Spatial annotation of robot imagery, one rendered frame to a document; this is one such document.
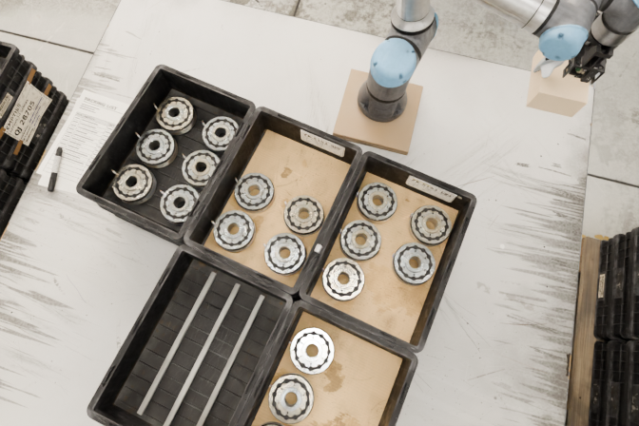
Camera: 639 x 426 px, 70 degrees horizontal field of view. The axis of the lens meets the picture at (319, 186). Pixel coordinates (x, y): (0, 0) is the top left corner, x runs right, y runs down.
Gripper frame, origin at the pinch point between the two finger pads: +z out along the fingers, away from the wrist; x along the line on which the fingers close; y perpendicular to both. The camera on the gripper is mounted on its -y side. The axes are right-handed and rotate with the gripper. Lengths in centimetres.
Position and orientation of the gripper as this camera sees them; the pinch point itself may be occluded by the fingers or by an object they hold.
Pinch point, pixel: (561, 75)
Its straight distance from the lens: 137.9
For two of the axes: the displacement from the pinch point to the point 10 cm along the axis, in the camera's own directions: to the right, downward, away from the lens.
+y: -2.6, 9.1, -3.1
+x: 9.7, 2.5, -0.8
